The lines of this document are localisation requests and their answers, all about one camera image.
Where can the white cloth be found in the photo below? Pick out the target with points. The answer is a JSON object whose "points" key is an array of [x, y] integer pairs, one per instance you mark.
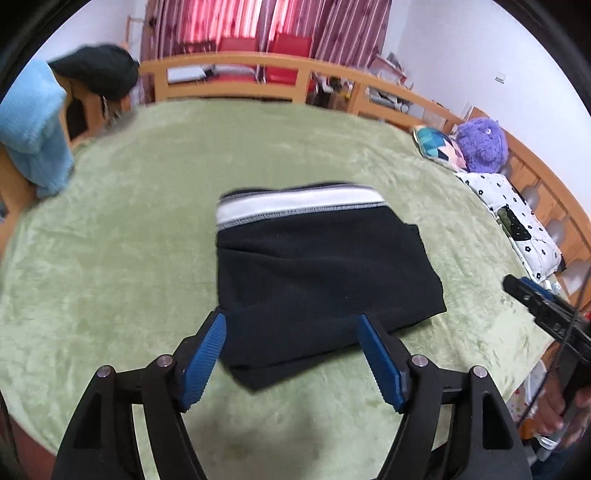
{"points": [[184, 74]]}

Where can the green fleece blanket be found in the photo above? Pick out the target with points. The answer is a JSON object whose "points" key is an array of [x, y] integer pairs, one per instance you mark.
{"points": [[138, 230]]}

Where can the red chair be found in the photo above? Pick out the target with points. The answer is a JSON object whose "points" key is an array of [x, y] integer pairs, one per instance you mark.
{"points": [[288, 50], [238, 46]]}

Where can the wooden bed frame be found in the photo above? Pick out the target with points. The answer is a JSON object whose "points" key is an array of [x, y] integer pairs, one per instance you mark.
{"points": [[231, 62]]}

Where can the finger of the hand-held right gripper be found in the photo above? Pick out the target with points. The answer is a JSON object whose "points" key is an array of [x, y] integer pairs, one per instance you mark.
{"points": [[519, 287], [550, 288]]}

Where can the black pants with white waistband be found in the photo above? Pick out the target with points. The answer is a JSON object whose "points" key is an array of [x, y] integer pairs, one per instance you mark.
{"points": [[323, 267]]}

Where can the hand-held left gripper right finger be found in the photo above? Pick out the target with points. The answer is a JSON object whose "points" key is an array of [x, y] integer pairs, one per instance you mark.
{"points": [[378, 364]]}

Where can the black garment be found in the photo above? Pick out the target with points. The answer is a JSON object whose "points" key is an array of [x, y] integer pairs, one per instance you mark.
{"points": [[97, 69]]}

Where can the red striped curtains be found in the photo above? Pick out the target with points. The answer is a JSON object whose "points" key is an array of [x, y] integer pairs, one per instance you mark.
{"points": [[323, 27]]}

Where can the teal patterned cushion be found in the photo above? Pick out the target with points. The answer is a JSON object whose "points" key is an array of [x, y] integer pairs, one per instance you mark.
{"points": [[434, 143]]}

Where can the person's right hand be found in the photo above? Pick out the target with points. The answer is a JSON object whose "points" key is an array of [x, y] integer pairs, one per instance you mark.
{"points": [[547, 410]]}

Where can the white flower print pillow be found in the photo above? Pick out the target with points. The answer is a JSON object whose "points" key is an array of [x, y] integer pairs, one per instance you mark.
{"points": [[531, 230]]}

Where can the light blue towel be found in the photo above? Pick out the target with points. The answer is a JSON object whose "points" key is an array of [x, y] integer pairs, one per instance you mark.
{"points": [[32, 124]]}

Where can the purple plush toy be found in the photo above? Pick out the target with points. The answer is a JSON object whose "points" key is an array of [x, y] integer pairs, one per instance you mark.
{"points": [[482, 143]]}

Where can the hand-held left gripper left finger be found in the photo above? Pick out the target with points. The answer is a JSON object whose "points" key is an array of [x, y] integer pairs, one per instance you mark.
{"points": [[205, 364]]}

